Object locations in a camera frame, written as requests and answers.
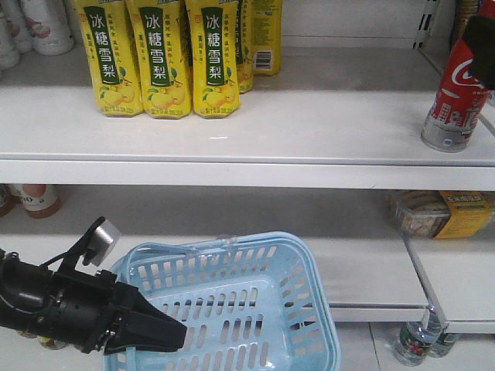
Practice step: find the orange juice bottle front right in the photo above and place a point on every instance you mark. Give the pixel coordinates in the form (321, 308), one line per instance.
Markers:
(38, 200)

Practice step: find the clear cookie box yellow label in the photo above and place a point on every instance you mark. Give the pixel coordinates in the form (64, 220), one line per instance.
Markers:
(441, 214)

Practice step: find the white store shelving unit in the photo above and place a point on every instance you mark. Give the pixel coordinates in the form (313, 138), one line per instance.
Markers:
(313, 151)

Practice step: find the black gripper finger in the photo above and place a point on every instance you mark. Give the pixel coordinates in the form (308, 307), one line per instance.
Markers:
(479, 37)

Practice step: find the light blue plastic basket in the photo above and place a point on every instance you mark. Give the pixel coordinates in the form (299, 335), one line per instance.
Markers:
(249, 303)

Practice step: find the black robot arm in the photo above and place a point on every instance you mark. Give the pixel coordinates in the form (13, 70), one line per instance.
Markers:
(26, 294)

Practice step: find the yellow pear drink bottle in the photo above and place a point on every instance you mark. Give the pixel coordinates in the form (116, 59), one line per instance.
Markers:
(213, 36)
(160, 33)
(111, 54)

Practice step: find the red coca cola bottle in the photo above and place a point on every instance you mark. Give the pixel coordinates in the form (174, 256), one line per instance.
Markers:
(459, 100)

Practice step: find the white peach drink bottle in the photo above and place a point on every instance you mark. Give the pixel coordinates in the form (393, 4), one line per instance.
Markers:
(17, 25)
(48, 26)

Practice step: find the clear water bottle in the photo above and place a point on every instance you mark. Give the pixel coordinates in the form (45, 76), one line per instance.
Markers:
(444, 344)
(415, 339)

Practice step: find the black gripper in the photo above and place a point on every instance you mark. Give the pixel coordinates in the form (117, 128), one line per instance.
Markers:
(98, 312)

